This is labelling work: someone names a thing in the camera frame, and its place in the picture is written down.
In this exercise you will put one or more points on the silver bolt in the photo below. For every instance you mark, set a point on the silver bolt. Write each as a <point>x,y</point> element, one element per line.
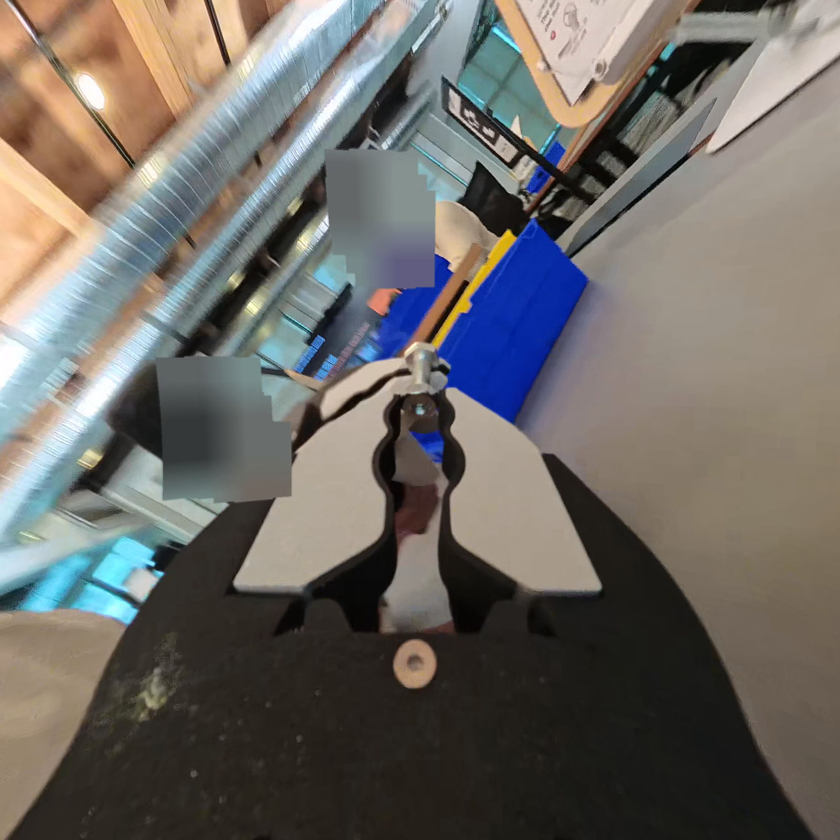
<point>428,379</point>

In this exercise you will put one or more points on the black white marker sign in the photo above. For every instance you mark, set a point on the black white marker sign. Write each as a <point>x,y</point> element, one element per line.
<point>485,128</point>

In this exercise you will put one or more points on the wooden neighbouring table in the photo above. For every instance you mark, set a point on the wooden neighbouring table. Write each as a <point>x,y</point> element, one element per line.
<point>453,289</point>

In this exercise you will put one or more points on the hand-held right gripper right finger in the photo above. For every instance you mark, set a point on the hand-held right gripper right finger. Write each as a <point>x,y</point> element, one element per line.
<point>518,512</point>

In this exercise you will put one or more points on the large wall screen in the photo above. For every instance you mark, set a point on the large wall screen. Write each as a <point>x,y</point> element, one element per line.
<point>341,354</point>

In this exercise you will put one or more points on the silver ventilation duct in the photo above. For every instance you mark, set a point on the silver ventilation duct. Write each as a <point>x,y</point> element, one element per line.
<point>197,197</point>

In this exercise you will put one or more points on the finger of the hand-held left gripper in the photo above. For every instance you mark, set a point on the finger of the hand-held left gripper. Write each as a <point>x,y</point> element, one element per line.
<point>338,415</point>
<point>374,374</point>

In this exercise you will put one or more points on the yellow plastic bin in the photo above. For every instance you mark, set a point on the yellow plastic bin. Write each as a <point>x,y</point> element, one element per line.
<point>482,269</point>

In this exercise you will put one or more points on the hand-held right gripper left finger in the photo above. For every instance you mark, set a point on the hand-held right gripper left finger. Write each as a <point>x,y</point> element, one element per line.
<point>315,512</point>

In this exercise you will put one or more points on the document stand with wooden board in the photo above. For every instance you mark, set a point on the document stand with wooden board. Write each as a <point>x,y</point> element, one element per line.
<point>774,79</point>

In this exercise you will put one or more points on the round ceiling light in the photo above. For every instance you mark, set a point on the round ceiling light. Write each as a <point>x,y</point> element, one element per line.
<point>90,92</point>

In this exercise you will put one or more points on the black office chair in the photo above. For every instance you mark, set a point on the black office chair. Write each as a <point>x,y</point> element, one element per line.
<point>492,190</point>

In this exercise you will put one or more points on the person's left hand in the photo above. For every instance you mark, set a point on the person's left hand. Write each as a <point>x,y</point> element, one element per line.
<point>417,512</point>

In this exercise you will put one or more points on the silver hex nut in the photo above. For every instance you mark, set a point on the silver hex nut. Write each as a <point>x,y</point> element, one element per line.
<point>420,411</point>

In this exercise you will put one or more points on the printed instruction sheet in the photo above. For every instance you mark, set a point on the printed instruction sheet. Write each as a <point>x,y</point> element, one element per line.
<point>584,33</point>

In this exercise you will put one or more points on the blue plastic bin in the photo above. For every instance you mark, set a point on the blue plastic bin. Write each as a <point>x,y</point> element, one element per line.
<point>525,308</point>
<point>410,315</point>

